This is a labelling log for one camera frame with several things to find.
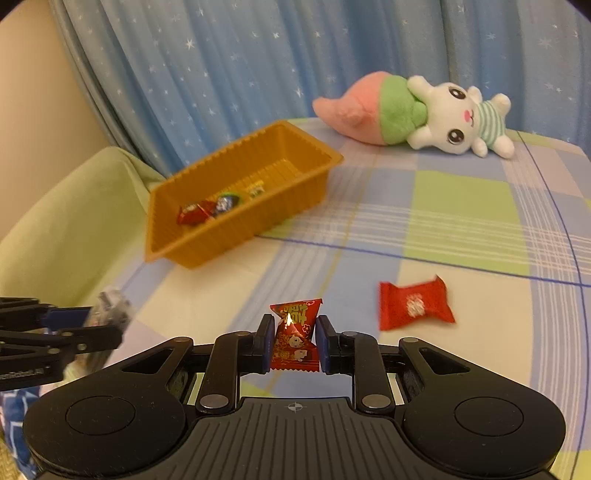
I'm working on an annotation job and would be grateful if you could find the light green cloth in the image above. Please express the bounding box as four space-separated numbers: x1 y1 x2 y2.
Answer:
0 146 164 305

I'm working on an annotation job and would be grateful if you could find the long red snack packet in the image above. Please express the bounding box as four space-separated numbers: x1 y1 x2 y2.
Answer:
178 200 218 227

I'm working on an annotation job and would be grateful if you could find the blue patterned cloth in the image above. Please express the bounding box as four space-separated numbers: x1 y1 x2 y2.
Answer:
0 388 42 478

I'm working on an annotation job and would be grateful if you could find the checkered tablecloth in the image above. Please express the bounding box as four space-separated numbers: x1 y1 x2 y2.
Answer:
92 117 591 480

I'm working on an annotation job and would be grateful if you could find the green peanut snack packet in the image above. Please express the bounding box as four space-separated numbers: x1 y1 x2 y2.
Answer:
215 191 244 215

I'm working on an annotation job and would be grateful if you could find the blue starry curtain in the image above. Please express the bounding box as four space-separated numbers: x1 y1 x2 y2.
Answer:
48 0 591 162

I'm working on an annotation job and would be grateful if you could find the small red candy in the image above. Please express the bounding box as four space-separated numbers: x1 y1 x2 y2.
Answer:
270 299 323 371

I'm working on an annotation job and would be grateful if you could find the large red snack packet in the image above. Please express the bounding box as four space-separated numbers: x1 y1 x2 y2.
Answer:
379 275 455 332

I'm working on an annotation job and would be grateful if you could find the orange plastic tray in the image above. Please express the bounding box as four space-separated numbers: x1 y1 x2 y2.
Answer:
144 120 345 270

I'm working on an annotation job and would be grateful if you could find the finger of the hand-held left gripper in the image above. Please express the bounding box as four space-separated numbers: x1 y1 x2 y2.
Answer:
0 325 124 360
0 298 93 331

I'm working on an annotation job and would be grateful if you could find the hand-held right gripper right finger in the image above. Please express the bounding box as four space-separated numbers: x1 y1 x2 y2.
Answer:
318 315 476 416

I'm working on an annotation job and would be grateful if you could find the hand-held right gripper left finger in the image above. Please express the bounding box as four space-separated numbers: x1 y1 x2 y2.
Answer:
115 315 274 416

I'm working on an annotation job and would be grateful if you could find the white bunny plush toy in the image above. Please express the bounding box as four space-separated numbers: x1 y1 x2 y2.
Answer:
313 70 515 160

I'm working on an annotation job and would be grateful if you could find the grey clear snack packet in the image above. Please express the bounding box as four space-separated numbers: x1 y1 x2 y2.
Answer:
65 286 134 374

